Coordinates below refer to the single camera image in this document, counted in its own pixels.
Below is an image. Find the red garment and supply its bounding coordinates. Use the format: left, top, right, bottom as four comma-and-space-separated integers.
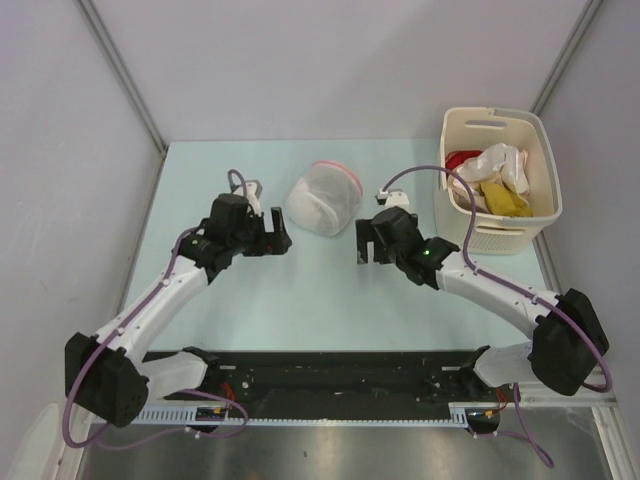
445, 150, 482, 171

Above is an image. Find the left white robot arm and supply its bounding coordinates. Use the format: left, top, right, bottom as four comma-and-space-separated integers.
64, 193, 292, 427

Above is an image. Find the white slotted cable duct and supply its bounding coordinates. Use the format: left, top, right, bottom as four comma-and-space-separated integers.
132, 404, 468, 428

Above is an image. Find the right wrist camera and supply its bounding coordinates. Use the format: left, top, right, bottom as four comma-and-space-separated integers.
375, 188, 411, 212

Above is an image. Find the yellow garment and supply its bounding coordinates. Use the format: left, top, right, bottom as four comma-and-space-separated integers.
479, 182, 533, 218

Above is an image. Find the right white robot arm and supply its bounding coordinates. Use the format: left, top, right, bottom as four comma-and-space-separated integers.
355, 207, 609, 401

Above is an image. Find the white mesh laundry bag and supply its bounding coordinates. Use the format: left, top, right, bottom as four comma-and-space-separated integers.
286, 160, 364, 237

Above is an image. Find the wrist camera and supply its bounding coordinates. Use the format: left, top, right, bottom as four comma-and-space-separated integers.
375, 188, 411, 212
232, 180, 263, 216

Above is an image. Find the white crumpled garment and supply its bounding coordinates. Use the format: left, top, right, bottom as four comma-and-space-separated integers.
447, 143, 531, 215

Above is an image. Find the cream plastic laundry basket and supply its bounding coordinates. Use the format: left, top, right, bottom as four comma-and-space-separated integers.
434, 107, 563, 255

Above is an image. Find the aluminium frame rail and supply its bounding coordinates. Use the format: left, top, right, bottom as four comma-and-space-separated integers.
519, 384, 617, 408

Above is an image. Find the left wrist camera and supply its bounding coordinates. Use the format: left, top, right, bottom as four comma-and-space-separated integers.
232, 180, 263, 216

